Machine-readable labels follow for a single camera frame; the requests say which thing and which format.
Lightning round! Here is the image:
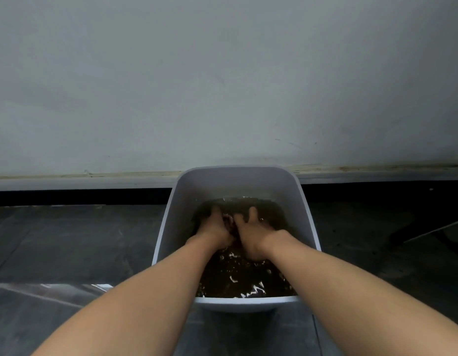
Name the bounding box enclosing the dark wet cloth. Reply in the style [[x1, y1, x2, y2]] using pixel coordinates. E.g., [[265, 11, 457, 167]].
[[192, 197, 289, 238]]

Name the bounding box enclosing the person's right forearm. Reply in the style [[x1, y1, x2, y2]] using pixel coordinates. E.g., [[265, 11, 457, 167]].
[[260, 230, 458, 356]]

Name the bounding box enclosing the person's left hand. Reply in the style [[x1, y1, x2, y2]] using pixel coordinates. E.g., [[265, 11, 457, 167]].
[[185, 205, 236, 252]]

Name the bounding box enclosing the person's left forearm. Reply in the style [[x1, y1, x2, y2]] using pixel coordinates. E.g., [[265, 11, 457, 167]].
[[30, 235, 215, 356]]

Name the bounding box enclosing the white plastic tub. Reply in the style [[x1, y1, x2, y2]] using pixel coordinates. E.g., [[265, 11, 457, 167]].
[[151, 165, 321, 313]]

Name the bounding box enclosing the person's right hand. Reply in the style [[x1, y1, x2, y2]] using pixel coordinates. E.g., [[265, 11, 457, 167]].
[[233, 207, 285, 262]]

